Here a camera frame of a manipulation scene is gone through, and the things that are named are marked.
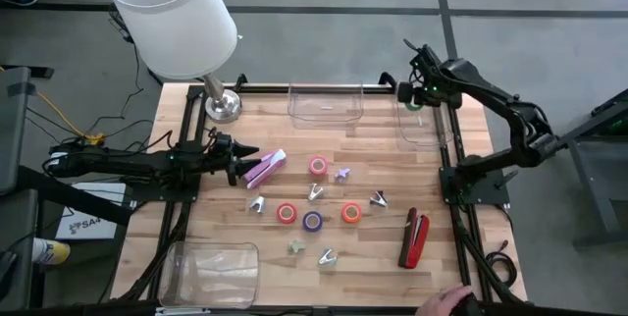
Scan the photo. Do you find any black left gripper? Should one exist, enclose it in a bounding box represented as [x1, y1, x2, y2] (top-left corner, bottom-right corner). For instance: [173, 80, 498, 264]
[209, 132, 263, 187]

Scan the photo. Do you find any pink tape roll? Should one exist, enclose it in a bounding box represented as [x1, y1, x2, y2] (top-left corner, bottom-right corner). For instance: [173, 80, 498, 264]
[308, 154, 330, 177]

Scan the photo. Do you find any red tape roll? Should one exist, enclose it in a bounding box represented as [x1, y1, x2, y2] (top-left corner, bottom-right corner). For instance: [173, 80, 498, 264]
[276, 202, 298, 225]

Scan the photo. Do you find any purple tape roll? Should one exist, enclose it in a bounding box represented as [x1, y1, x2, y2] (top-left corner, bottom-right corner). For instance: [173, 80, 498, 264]
[301, 210, 325, 234]

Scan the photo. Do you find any orange tape roll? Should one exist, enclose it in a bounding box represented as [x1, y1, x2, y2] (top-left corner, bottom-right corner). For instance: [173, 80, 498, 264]
[340, 201, 363, 225]

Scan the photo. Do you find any black staple remover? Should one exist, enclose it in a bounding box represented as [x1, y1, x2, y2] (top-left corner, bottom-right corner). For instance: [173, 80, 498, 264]
[368, 189, 390, 209]

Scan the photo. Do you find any red stapler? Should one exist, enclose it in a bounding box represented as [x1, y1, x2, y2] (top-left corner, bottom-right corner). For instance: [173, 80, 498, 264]
[397, 206, 431, 270]

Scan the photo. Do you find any light blue staple remover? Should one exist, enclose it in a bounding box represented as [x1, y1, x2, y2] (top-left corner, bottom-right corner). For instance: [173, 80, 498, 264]
[317, 247, 339, 267]

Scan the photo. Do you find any clear plastic bin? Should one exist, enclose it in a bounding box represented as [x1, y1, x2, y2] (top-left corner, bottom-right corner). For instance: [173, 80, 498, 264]
[157, 240, 261, 310]
[394, 82, 455, 153]
[287, 81, 365, 130]

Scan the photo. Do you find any white shade silver table lamp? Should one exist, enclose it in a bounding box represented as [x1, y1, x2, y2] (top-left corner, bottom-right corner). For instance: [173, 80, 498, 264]
[105, 0, 242, 124]

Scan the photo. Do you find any dark grey metal stand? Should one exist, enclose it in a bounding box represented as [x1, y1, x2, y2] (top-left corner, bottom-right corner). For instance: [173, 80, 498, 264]
[556, 87, 628, 248]

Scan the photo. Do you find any white printed box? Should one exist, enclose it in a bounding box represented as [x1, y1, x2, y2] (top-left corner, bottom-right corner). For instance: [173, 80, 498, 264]
[54, 182, 128, 241]

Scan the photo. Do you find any black stand beam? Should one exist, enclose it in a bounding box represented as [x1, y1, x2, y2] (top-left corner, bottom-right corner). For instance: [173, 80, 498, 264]
[17, 164, 133, 227]

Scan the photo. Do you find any person's hand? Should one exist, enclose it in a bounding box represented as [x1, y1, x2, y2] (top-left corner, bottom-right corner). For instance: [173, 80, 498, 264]
[415, 284, 473, 316]

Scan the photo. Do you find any black handheld device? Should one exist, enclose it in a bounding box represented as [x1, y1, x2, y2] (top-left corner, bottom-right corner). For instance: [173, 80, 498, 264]
[450, 291, 487, 316]

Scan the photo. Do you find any yellow and white bottle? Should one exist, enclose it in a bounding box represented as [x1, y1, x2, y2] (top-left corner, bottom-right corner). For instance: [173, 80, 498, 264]
[31, 237, 72, 266]

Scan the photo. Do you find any grey equipment case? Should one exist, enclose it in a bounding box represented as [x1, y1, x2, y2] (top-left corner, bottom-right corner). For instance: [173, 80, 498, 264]
[0, 187, 40, 312]
[0, 66, 33, 195]

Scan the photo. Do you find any black aluminium table frame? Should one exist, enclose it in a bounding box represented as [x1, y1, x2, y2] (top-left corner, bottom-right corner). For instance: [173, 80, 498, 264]
[110, 73, 529, 316]

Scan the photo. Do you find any black floor cable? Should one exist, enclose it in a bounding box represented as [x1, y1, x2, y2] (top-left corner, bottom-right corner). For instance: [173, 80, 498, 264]
[85, 9, 166, 135]

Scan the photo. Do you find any coiled black cable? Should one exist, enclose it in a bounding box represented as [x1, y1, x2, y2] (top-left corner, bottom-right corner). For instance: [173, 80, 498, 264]
[484, 239, 519, 288]

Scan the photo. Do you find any yellow cable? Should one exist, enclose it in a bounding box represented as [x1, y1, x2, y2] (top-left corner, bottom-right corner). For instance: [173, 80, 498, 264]
[0, 64, 107, 146]

